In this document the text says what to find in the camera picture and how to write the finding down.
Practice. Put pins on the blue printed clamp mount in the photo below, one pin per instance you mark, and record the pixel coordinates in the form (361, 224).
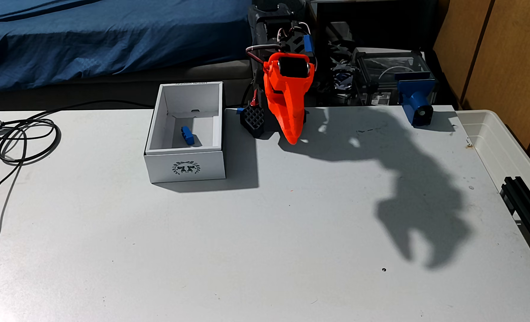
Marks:
(415, 91)

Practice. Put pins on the white plastic bin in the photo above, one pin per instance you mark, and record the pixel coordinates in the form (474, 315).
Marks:
(484, 134)

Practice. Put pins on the wooden cabinet doors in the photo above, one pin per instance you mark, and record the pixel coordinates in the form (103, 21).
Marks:
(511, 53)

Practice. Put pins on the clear enclosure black frame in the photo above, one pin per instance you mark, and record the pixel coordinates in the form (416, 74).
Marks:
(381, 67)

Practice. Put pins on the blue toy brick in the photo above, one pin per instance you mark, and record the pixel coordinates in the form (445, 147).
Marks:
(187, 136)

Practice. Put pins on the white cardboard box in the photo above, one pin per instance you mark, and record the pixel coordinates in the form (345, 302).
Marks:
(184, 167)

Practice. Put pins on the blue bed sheet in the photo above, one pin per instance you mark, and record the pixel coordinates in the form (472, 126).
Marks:
(90, 40)

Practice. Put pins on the black aluminium extrusion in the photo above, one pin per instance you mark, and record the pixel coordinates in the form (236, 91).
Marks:
(522, 201)

